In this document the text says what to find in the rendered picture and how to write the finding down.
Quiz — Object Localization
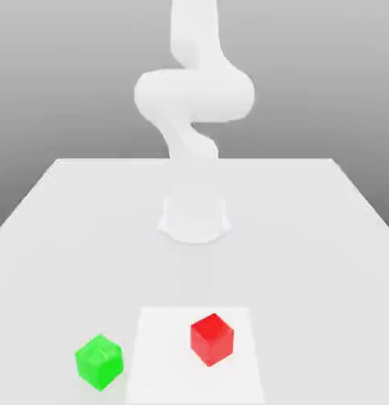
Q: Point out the small red cube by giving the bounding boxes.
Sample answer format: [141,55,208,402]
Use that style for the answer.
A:
[190,312,236,368]

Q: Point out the small green cube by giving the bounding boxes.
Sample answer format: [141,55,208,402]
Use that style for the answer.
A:
[74,333,125,392]

